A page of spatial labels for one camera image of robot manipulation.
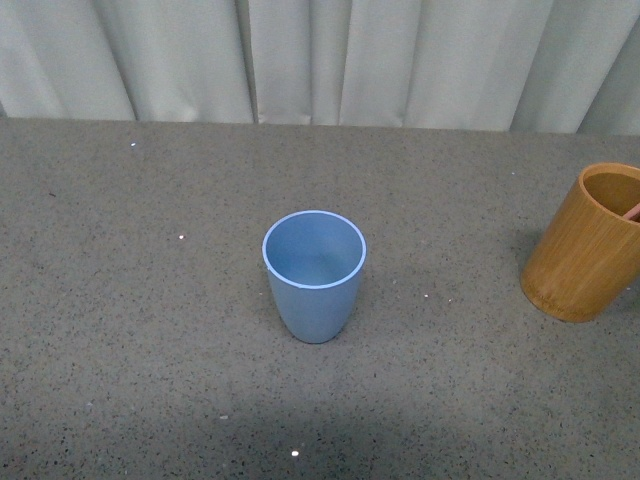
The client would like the pink chopstick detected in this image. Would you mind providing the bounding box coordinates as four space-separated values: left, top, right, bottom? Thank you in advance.
623 203 640 221

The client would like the white curtain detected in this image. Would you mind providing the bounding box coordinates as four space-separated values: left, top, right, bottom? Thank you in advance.
1 1 639 135

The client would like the blue cup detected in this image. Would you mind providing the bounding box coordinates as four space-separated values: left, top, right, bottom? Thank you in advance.
262 210 367 344

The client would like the bamboo chopstick holder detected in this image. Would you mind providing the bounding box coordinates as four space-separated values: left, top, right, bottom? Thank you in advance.
520 163 639 322

